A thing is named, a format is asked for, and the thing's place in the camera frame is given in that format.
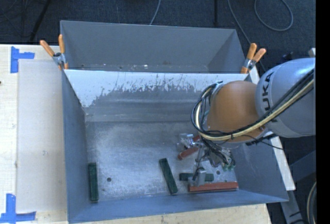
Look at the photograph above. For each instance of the dark green flat block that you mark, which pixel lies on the dark green flat block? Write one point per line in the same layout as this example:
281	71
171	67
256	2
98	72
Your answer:
184	176
168	176
93	181

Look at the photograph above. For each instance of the pale wood flat board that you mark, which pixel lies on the pale wood flat board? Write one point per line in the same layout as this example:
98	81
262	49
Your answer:
41	127

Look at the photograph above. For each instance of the red-brown flat block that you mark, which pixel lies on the red-brown flat block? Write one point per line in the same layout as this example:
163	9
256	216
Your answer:
187	153
214	186

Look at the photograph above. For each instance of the grey metal bin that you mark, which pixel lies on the grey metal bin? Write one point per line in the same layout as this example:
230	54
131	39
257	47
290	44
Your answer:
134	156

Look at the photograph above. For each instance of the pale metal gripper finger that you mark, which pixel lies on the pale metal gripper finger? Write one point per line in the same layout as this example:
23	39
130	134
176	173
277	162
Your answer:
201	178
186	141

